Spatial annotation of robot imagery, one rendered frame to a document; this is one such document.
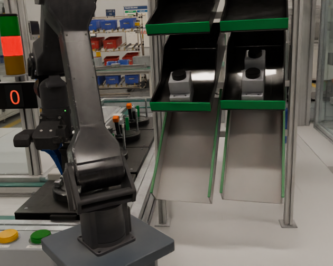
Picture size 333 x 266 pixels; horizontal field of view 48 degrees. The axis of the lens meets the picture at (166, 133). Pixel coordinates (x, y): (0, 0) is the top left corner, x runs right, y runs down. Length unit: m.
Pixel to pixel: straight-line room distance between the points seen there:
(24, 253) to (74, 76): 0.40
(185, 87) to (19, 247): 0.46
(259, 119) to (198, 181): 0.22
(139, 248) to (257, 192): 0.38
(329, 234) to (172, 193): 0.41
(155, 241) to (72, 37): 0.31
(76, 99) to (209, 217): 0.62
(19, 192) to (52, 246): 0.60
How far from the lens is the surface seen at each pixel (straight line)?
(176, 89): 0.80
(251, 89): 0.80
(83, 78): 0.55
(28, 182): 1.18
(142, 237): 0.58
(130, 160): 1.19
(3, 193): 1.20
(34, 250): 0.80
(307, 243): 0.98
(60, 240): 0.60
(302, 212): 1.12
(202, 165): 0.87
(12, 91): 1.09
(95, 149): 0.54
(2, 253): 0.84
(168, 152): 0.91
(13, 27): 1.09
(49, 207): 0.94
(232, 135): 0.92
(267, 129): 0.93
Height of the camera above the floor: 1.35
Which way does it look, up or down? 15 degrees down
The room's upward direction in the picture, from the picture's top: 3 degrees counter-clockwise
